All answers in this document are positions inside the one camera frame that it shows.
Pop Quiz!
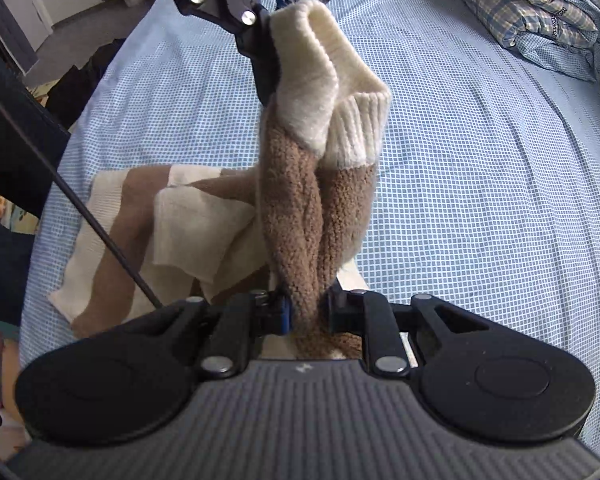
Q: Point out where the brown cream striped sweater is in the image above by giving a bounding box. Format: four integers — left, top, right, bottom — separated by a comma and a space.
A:
50, 0, 391, 359

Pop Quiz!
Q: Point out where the dark clothes pile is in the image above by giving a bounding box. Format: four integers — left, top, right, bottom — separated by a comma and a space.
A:
45, 38, 125, 129

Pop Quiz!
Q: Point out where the blue checkered bed sheet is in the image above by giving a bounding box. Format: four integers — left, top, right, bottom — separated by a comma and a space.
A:
18, 0, 600, 461

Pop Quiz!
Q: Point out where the black cable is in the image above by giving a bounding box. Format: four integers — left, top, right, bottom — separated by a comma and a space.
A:
0, 79, 166, 311

